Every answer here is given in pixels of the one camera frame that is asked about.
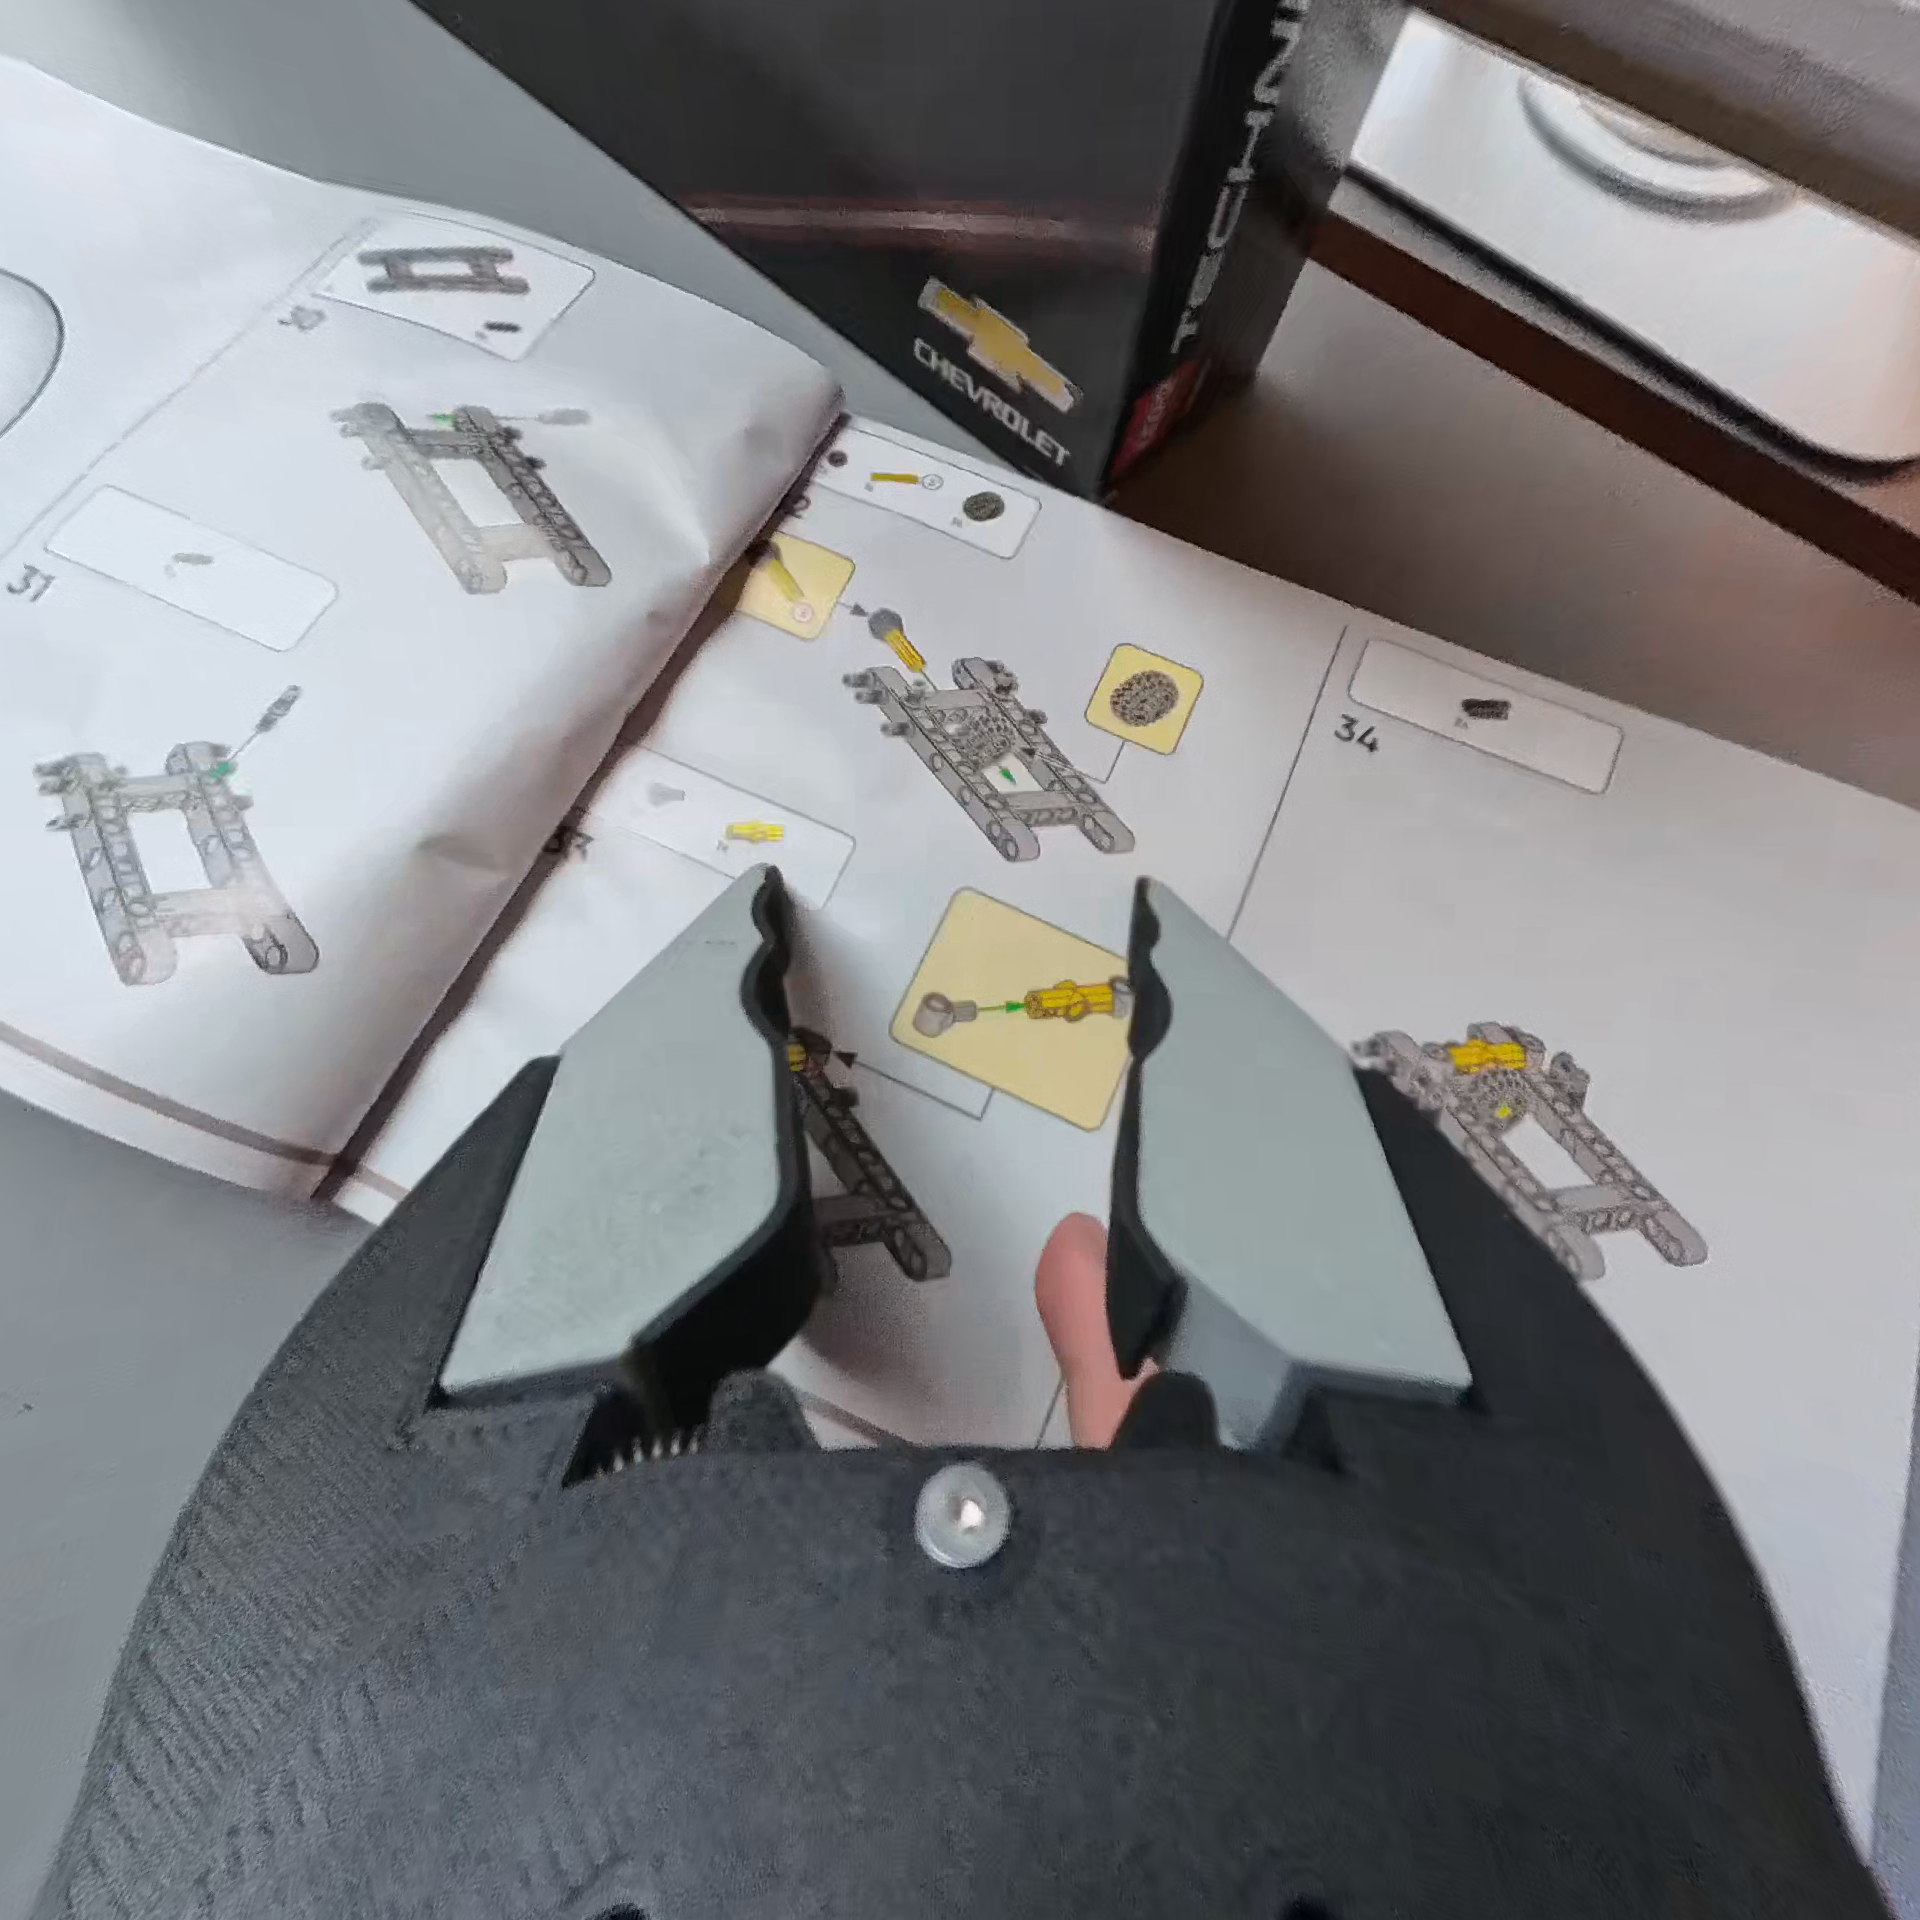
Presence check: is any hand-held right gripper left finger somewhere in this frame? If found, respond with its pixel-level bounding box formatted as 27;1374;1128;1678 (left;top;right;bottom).
438;864;827;1430

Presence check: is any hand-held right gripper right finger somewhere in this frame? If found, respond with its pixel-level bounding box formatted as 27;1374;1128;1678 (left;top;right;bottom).
1103;877;1476;1451

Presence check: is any white instruction booklet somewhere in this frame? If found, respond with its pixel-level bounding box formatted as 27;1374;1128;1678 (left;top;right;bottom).
0;56;1920;1862

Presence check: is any black race car lego box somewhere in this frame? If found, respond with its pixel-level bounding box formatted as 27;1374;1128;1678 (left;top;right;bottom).
412;0;1415;505

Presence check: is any person's right hand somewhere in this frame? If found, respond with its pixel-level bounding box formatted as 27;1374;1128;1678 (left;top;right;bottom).
1031;1209;1161;1451

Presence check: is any white plastic tray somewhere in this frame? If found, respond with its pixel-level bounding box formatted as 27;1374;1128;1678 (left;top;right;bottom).
1337;6;1920;481

